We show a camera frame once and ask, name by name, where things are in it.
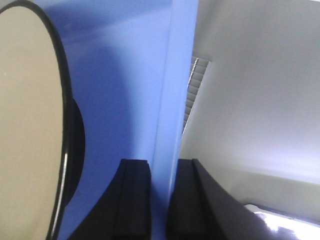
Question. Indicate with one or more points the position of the beige plate with black rim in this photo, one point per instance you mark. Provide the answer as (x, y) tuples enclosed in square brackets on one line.
[(42, 137)]

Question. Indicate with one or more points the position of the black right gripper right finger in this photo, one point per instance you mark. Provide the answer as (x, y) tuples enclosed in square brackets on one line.
[(200, 209)]

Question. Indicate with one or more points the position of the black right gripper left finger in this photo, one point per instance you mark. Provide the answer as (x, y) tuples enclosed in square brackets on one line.
[(123, 212)]

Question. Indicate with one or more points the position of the blue plastic tray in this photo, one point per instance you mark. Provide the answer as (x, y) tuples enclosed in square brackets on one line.
[(129, 63)]

